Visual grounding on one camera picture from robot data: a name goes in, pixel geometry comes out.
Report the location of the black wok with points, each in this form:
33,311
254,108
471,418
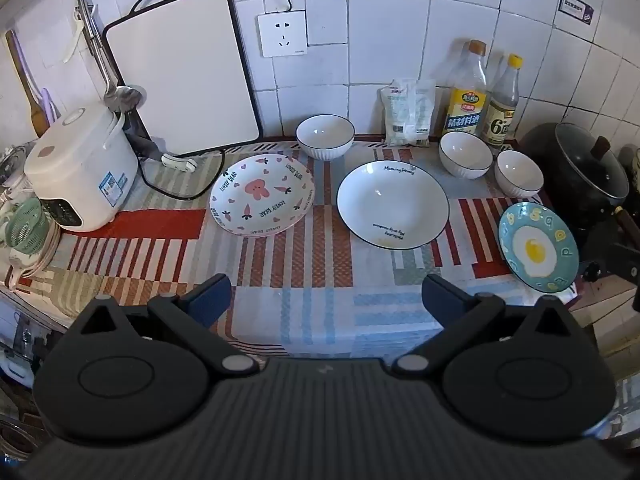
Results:
542,155

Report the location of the white wall socket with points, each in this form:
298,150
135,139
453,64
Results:
282,35

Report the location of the yellow label cooking wine bottle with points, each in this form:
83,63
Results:
465,105

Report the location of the green plastic strainer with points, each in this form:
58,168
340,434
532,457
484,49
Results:
27,225

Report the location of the striped tablecloth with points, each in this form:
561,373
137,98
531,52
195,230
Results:
300,270

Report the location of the pink rabbit print plate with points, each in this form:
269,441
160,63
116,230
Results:
260,192

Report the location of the white cutting board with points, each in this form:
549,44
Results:
185,70

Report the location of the purple wall sticker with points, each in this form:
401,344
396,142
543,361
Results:
576,10

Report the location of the white seasoning bag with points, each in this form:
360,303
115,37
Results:
407,112

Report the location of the black gas stove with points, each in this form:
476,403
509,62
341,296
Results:
605,250

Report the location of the white rice cooker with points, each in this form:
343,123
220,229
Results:
75,160

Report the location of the white ribbed bowl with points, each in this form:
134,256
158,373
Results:
325,135
465,155
520,172

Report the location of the white plastic basin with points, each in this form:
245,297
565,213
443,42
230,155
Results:
35,265

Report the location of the wooden spatula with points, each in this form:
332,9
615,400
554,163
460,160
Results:
35,110

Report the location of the pale round container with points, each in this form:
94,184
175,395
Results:
635,165

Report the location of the glass wok lid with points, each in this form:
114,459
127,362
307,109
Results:
585,170

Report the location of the purple plastic utensil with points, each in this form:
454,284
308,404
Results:
47,105

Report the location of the white label vinegar bottle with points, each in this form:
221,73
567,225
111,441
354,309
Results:
502,120

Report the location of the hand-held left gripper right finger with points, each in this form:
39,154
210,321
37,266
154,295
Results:
437,296

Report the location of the blue fried egg plate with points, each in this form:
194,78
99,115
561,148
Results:
537,250

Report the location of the large white dark-rimmed plate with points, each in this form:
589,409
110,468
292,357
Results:
390,195

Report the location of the steel ladle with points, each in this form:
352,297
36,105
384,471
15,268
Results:
122,96

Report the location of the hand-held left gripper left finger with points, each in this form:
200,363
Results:
216,296

